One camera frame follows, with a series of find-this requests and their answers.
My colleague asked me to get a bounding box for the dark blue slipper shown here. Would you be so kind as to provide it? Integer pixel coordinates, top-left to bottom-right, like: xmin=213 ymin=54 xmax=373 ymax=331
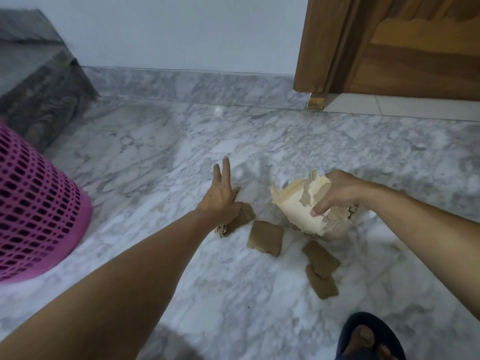
xmin=335 ymin=312 xmax=407 ymax=360

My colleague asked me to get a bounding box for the person's right forearm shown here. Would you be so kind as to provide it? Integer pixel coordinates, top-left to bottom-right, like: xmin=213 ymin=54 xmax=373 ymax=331
xmin=359 ymin=183 xmax=480 ymax=321

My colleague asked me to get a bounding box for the brown square cardboard piece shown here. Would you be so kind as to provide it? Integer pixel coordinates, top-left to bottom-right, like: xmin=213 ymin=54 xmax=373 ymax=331
xmin=246 ymin=220 xmax=285 ymax=258

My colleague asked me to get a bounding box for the person's left forearm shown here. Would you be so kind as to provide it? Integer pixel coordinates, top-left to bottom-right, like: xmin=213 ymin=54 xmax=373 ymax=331
xmin=0 ymin=209 xmax=218 ymax=360

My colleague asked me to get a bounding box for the person's foot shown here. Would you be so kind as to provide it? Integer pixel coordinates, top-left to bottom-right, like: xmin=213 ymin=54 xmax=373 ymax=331
xmin=343 ymin=324 xmax=398 ymax=360

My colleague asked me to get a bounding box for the brown torn cardboard piece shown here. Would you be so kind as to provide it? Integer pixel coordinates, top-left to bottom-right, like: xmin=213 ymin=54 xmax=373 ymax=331
xmin=214 ymin=188 xmax=256 ymax=237
xmin=302 ymin=240 xmax=341 ymax=280
xmin=305 ymin=264 xmax=339 ymax=300

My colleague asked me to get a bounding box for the person's right hand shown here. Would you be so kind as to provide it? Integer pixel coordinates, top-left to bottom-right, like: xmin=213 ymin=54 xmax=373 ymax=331
xmin=310 ymin=170 xmax=371 ymax=218

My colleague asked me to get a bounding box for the brown wooden door frame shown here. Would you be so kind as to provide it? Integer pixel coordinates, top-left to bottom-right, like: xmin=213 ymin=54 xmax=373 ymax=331
xmin=293 ymin=0 xmax=398 ymax=111

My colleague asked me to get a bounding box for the brown wooden door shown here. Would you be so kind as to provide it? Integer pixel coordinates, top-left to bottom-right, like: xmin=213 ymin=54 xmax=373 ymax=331
xmin=343 ymin=0 xmax=480 ymax=106

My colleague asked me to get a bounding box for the grey stone stair step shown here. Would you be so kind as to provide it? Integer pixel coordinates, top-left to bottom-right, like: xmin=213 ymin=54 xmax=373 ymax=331
xmin=0 ymin=9 xmax=100 ymax=154

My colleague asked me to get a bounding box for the person's left hand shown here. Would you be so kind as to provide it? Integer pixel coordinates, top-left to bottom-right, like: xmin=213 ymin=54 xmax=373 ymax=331
xmin=195 ymin=156 xmax=251 ymax=231

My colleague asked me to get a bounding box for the large cream torn cardboard piece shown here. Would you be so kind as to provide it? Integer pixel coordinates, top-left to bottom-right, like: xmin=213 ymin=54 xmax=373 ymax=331
xmin=270 ymin=169 xmax=332 ymax=237

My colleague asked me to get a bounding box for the pink plastic laundry basket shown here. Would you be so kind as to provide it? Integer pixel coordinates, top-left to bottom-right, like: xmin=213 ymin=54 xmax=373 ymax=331
xmin=0 ymin=121 xmax=93 ymax=285

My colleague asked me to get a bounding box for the brown corrugated cardboard scrap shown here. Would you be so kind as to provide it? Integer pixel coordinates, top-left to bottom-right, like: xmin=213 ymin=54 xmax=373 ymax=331
xmin=322 ymin=204 xmax=361 ymax=242

